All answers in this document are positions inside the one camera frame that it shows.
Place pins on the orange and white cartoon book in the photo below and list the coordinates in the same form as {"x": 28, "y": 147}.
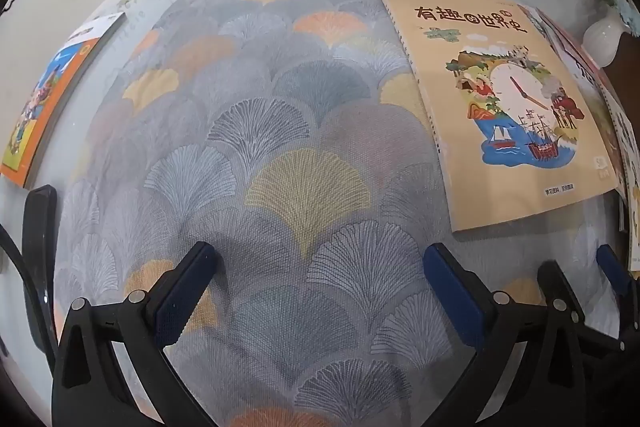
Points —
{"x": 45, "y": 107}

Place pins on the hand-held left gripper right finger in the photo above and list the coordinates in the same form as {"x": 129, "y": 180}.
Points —
{"x": 457, "y": 297}

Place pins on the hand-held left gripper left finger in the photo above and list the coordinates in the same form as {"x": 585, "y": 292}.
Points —
{"x": 182, "y": 292}

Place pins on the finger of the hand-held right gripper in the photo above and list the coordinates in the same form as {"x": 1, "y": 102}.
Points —
{"x": 614, "y": 267}
{"x": 552, "y": 279}

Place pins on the white ceramic vase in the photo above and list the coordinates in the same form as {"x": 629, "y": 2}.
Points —
{"x": 605, "y": 37}

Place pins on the fan-patterned tablecloth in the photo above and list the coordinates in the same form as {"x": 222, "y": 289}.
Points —
{"x": 300, "y": 107}

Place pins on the beige clock cover book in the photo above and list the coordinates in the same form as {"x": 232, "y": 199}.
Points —
{"x": 450, "y": 132}

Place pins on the black outline cloud sticker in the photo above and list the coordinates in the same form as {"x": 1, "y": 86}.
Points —
{"x": 7, "y": 0}

